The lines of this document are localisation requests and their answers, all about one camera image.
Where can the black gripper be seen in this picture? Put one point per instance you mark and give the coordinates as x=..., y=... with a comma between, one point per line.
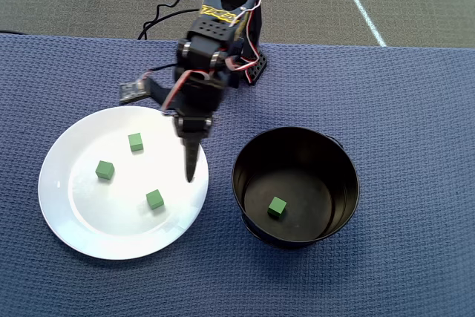
x=194, y=126

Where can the small green cube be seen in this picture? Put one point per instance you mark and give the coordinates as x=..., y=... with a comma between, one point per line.
x=277, y=207
x=104, y=170
x=154, y=200
x=136, y=142

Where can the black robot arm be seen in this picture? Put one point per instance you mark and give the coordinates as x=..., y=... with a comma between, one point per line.
x=211, y=29

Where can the white round plate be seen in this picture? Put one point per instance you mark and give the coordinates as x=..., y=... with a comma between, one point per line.
x=111, y=220

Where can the black round metal container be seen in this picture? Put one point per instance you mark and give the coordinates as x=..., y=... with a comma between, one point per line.
x=319, y=153

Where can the blue woven table cloth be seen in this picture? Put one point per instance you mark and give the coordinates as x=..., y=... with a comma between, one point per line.
x=408, y=146

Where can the white floor tape line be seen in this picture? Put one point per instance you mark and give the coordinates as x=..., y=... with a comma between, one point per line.
x=358, y=1

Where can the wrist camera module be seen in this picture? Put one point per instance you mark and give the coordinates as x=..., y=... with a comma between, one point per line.
x=131, y=91

